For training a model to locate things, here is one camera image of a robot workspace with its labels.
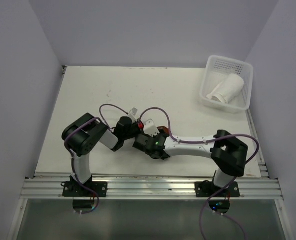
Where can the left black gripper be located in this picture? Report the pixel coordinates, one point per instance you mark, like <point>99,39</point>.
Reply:
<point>137,125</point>

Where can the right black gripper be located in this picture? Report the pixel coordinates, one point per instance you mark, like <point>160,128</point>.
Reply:
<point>162,132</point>

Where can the brown towel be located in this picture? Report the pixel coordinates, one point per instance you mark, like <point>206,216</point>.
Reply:
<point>163,130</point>

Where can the white towel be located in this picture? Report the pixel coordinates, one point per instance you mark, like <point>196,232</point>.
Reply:
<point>226,90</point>

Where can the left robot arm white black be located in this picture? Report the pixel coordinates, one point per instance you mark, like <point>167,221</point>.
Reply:
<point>82,136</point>

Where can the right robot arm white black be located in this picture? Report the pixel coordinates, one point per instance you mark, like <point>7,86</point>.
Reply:
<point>225,150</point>

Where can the white plastic basket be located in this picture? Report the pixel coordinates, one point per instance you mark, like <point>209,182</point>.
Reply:
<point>216,70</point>

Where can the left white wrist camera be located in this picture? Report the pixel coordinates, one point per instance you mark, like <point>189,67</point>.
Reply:
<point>132,114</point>

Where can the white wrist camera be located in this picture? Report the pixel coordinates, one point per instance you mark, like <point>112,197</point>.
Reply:
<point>132,114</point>
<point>148,128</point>

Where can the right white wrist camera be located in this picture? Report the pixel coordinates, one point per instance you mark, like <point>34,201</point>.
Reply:
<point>148,128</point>

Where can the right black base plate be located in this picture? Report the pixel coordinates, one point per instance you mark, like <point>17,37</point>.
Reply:
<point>204,189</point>

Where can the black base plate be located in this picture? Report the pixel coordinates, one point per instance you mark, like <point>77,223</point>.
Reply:
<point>73,189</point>
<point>204,189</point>

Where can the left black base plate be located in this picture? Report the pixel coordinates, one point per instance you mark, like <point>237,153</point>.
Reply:
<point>73,189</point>

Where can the aluminium mounting rail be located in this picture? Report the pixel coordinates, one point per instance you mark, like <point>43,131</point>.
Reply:
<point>122,187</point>

